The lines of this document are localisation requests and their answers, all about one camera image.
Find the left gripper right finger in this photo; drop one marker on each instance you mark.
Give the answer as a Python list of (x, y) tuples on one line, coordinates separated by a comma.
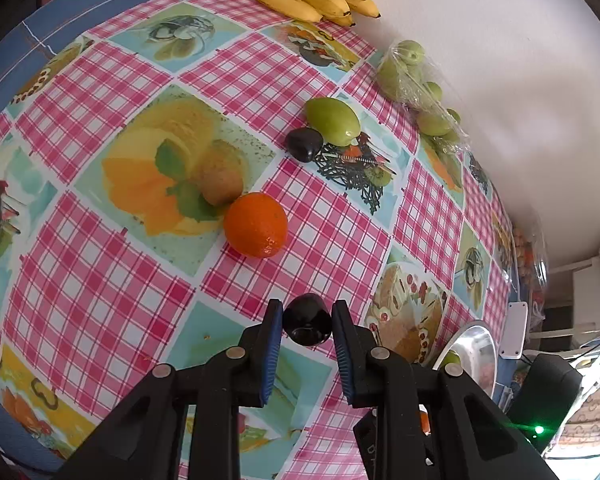
[(470, 438)]

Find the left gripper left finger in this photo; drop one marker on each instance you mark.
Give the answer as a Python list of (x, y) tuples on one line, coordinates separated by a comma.
[(142, 437)]

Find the orange tangerine front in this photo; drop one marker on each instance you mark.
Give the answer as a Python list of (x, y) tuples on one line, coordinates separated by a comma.
[(424, 422)]

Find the orange tangerine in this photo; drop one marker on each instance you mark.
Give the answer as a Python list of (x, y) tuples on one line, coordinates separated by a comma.
[(256, 225), (424, 422)]

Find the large green mango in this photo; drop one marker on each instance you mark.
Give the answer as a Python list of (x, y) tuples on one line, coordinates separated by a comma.
[(450, 357)]

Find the dark plum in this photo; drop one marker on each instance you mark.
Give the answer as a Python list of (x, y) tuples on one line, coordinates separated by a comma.
[(304, 143), (306, 320)]

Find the small green apple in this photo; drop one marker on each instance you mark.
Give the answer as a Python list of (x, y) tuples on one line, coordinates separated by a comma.
[(334, 119)]

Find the large steel plate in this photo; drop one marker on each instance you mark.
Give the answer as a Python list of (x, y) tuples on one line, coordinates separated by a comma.
[(477, 349)]

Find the white shelf unit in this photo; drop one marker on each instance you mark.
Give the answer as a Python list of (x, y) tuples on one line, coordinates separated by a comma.
[(575, 286)]

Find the clear tray of longans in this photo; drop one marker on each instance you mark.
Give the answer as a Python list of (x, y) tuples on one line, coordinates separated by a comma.
[(531, 261)]

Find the checkered fruit tablecloth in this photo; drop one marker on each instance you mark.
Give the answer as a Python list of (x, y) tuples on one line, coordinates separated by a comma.
[(127, 129)]

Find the clear tray of green fruit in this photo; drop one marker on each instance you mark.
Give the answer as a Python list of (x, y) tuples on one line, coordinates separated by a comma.
[(407, 76)]

